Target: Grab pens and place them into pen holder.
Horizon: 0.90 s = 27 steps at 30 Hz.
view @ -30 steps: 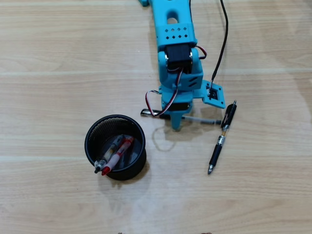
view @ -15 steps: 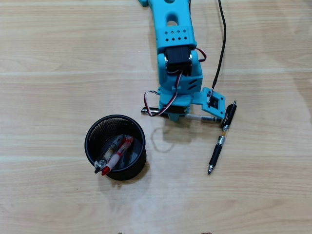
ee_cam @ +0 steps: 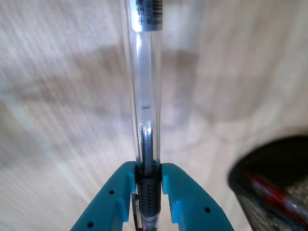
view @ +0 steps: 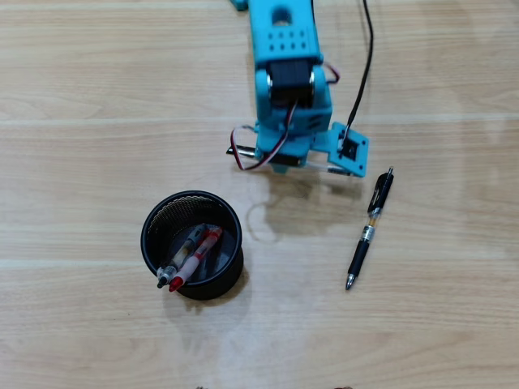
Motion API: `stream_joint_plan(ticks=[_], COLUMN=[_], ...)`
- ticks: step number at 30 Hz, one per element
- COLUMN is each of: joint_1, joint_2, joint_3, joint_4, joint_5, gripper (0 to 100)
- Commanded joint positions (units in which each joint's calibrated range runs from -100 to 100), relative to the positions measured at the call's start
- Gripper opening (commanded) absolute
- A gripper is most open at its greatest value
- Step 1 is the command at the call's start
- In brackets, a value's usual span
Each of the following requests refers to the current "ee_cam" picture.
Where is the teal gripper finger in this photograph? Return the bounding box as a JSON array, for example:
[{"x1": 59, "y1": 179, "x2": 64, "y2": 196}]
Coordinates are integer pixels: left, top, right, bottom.
[
  {"x1": 161, "y1": 162, "x2": 236, "y2": 231},
  {"x1": 69, "y1": 161, "x2": 138, "y2": 231}
]

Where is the clear capped black gel pen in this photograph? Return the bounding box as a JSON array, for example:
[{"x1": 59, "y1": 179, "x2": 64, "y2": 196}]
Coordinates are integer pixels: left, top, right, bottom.
[{"x1": 121, "y1": 0, "x2": 164, "y2": 231}]

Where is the red retractable pen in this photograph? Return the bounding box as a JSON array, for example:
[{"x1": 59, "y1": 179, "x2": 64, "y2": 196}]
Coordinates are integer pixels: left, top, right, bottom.
[{"x1": 244, "y1": 169, "x2": 308, "y2": 227}]

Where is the black mesh pen holder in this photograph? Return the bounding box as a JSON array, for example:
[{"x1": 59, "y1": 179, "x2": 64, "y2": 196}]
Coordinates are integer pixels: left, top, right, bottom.
[{"x1": 227, "y1": 136, "x2": 308, "y2": 231}]

